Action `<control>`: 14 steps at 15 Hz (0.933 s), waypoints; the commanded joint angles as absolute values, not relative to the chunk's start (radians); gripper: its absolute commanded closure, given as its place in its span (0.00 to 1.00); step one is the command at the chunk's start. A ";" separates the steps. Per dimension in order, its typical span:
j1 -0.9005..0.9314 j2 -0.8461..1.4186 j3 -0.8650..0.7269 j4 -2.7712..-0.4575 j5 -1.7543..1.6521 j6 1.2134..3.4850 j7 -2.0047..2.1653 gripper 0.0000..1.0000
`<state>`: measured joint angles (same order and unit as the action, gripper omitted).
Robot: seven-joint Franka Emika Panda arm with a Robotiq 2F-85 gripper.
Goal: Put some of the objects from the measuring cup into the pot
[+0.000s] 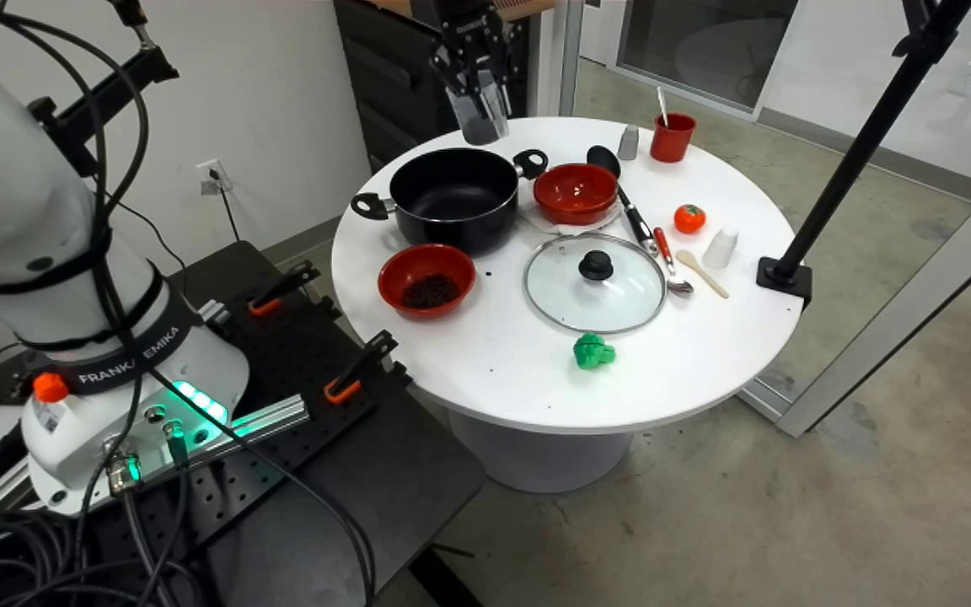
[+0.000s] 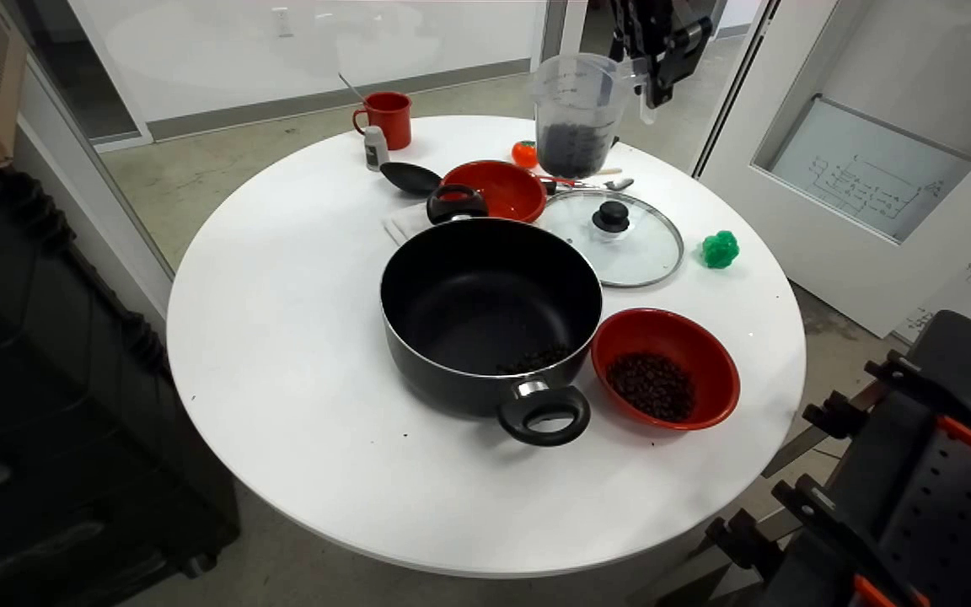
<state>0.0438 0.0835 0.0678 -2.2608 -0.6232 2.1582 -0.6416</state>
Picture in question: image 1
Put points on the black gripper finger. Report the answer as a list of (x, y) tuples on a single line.
[(445, 72), (500, 81)]

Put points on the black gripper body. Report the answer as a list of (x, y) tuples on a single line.
[(463, 25)]

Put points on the small silver cup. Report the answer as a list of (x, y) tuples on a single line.
[(473, 123)]

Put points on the red bowl with dark beans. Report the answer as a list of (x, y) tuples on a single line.
[(394, 275)]

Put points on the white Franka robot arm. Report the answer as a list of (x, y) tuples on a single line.
[(15, 204)]

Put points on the black cooking pot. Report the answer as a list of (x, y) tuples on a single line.
[(453, 204)]

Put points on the white stick in cup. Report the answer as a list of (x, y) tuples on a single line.
[(662, 101)]

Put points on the red cup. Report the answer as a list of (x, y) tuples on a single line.
[(671, 138)]

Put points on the glass pot lid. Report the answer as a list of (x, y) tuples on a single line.
[(620, 296)]

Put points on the black ladle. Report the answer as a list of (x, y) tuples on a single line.
[(605, 161)]

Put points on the empty red bowl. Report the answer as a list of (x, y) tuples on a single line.
[(575, 192)]

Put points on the gray shaker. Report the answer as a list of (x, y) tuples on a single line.
[(629, 144)]

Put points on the dark beans pile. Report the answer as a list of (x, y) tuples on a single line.
[(430, 296)]

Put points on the orange toy tomato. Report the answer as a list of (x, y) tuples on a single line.
[(690, 218)]

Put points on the wooden spoon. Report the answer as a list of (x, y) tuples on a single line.
[(690, 260)]

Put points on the black orange clamp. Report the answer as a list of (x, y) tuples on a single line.
[(285, 292), (361, 363)]

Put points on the white shaker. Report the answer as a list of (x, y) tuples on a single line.
[(720, 252)]

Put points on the green toy vegetable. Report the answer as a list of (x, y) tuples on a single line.
[(590, 353)]

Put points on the black tripod pole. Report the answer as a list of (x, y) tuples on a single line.
[(869, 136)]

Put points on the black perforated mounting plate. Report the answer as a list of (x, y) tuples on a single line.
[(394, 473)]

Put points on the orange cap button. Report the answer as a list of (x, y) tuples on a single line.
[(47, 390)]

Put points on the white wall outlet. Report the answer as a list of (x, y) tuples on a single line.
[(211, 175)]

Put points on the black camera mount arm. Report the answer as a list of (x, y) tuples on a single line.
[(116, 84)]

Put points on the white table pedestal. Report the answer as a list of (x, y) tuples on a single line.
[(539, 456)]

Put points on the aluminium rail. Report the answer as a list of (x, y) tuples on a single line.
[(271, 413)]

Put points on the gray door frame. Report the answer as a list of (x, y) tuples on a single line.
[(901, 315)]

